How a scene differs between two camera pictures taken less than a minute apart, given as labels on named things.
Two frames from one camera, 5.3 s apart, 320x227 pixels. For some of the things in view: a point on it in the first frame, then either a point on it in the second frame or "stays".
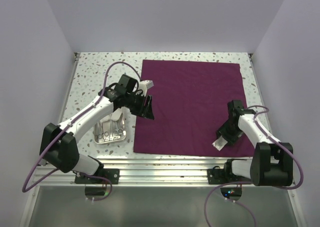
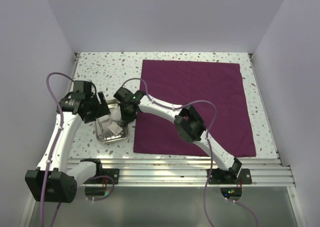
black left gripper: (145, 111) -> (102, 108)
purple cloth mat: (189, 104) stays
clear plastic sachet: (220, 143) -> (115, 128)
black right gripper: (230, 138) -> (125, 119)
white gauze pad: (115, 115) stays
